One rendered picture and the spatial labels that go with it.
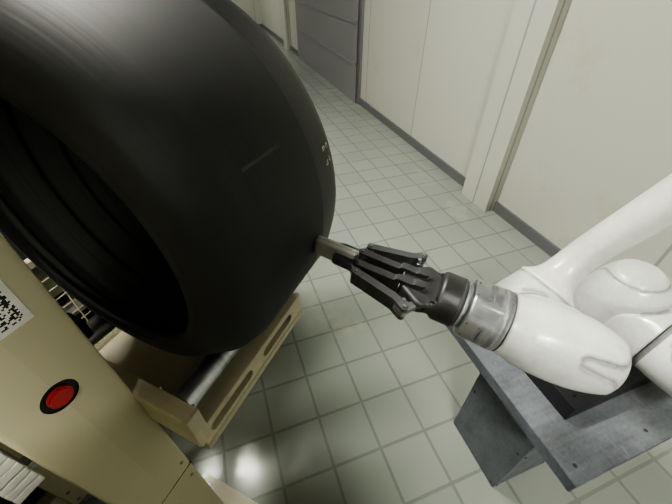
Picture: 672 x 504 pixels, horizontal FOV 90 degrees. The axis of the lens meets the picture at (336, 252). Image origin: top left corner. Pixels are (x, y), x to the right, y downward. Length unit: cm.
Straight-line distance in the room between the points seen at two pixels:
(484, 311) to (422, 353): 134
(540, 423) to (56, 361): 96
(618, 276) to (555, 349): 46
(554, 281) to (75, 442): 77
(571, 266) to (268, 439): 130
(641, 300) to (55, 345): 101
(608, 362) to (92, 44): 64
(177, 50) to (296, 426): 143
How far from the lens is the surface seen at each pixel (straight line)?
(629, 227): 65
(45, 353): 55
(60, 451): 65
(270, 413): 165
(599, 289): 95
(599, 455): 106
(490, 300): 50
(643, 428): 116
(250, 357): 75
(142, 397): 68
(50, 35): 43
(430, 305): 49
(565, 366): 52
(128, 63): 40
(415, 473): 158
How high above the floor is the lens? 149
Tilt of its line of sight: 41 degrees down
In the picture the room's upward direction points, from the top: straight up
